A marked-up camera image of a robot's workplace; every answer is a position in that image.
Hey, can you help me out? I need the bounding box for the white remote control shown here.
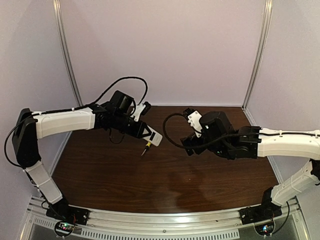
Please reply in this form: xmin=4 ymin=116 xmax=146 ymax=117
xmin=143 ymin=131 xmax=163 ymax=147

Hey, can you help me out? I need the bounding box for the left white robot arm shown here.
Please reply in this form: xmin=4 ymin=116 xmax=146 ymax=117
xmin=9 ymin=90 xmax=163 ymax=205

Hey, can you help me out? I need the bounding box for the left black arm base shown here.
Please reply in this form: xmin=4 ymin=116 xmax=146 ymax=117
xmin=45 ymin=195 xmax=90 ymax=226

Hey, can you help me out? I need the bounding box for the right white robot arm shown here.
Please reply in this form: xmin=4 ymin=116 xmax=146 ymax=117
xmin=180 ymin=108 xmax=320 ymax=206

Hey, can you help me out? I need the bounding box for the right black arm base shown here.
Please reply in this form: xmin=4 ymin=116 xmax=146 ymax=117
xmin=238 ymin=187 xmax=282 ymax=225

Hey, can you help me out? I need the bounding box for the right circuit board with leds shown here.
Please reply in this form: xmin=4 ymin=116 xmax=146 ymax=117
xmin=254 ymin=221 xmax=275 ymax=237

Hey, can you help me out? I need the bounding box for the circuit board with leds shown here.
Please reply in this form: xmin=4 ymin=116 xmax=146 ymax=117
xmin=53 ymin=221 xmax=75 ymax=237
xmin=254 ymin=221 xmax=275 ymax=237

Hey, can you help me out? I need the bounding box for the left circuit board with leds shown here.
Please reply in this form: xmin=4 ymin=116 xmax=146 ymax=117
xmin=53 ymin=221 xmax=75 ymax=237

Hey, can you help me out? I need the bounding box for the yellow handled screwdriver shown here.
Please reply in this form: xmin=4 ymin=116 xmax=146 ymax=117
xmin=141 ymin=142 xmax=152 ymax=156

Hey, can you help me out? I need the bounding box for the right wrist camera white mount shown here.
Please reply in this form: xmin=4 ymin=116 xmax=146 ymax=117
xmin=183 ymin=108 xmax=203 ymax=138

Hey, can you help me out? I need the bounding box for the right black camera cable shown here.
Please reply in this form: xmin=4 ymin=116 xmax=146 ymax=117
xmin=162 ymin=112 xmax=208 ymax=151

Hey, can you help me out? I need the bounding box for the black camera cable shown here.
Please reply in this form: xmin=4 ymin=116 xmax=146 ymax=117
xmin=162 ymin=112 xmax=208 ymax=151
xmin=94 ymin=76 xmax=149 ymax=106

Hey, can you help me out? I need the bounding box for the left black camera cable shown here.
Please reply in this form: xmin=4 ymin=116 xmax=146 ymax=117
xmin=94 ymin=76 xmax=149 ymax=106

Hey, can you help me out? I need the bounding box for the aluminium front rail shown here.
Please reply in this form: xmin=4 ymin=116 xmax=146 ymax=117
xmin=24 ymin=196 xmax=307 ymax=240

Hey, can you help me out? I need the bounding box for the left aluminium corner post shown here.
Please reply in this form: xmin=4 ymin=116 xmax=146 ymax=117
xmin=52 ymin=0 xmax=83 ymax=106

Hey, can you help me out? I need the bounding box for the aluminium corner post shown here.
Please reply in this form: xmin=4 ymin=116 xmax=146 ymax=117
xmin=52 ymin=0 xmax=83 ymax=106
xmin=242 ymin=0 xmax=273 ymax=111

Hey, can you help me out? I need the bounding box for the right aluminium corner post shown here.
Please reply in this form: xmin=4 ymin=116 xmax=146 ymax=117
xmin=242 ymin=0 xmax=273 ymax=111

